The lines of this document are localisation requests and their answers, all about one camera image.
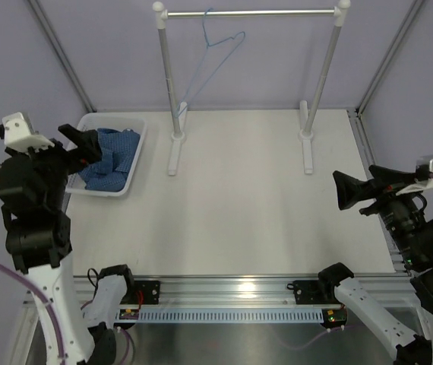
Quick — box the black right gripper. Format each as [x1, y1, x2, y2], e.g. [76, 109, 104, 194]
[332, 163, 428, 266]

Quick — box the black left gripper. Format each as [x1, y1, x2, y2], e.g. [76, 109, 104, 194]
[7, 123, 101, 208]

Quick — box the blue plaid shirt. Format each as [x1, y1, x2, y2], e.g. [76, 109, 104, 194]
[78, 128, 141, 192]

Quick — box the light blue wire hanger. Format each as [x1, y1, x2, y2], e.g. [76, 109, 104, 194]
[172, 8, 246, 117]

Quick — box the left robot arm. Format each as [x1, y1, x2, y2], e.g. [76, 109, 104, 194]
[0, 113, 137, 364]

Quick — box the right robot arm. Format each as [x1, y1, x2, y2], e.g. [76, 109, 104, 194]
[317, 155, 433, 364]

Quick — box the white plastic basket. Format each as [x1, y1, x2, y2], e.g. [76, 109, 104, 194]
[66, 113, 147, 197]

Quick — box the white and silver clothes rack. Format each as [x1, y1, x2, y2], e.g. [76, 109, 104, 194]
[152, 1, 352, 176]

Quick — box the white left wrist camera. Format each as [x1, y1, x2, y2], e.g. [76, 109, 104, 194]
[0, 112, 55, 154]

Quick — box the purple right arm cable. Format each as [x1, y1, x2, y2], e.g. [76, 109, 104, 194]
[277, 173, 433, 351]

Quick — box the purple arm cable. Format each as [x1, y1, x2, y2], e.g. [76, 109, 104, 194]
[277, 173, 433, 351]
[0, 127, 136, 365]

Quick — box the aluminium frame post left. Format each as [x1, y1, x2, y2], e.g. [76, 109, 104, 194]
[25, 0, 96, 113]

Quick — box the aluminium frame post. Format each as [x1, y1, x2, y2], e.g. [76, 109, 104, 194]
[25, 0, 96, 113]
[356, 0, 428, 118]

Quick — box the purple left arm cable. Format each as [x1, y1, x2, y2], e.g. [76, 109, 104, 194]
[0, 127, 136, 365]

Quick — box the aluminium mounting rail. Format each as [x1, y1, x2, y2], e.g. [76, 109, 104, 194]
[22, 276, 422, 307]

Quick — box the white slotted cable duct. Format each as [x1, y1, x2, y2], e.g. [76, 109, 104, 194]
[115, 308, 324, 324]

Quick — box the aluminium frame post right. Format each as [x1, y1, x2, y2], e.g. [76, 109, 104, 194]
[356, 0, 428, 118]

